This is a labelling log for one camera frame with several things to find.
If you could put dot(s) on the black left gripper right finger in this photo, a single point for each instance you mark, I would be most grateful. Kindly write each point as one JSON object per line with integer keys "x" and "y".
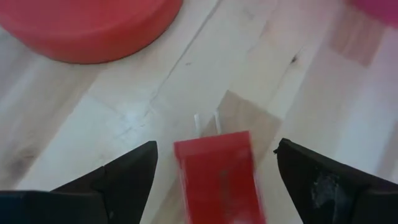
{"x": 311, "y": 186}

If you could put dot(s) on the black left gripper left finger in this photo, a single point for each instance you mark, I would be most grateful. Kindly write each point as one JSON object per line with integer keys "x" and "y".
{"x": 127, "y": 186}

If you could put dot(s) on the red USB charger block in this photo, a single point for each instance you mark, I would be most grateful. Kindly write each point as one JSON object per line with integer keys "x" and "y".
{"x": 217, "y": 180}

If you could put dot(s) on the red desk lamp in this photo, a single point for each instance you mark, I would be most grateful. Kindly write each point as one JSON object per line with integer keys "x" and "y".
{"x": 87, "y": 28}

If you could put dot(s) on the pink plastic bin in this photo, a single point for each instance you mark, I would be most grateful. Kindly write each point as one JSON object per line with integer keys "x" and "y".
{"x": 379, "y": 11}

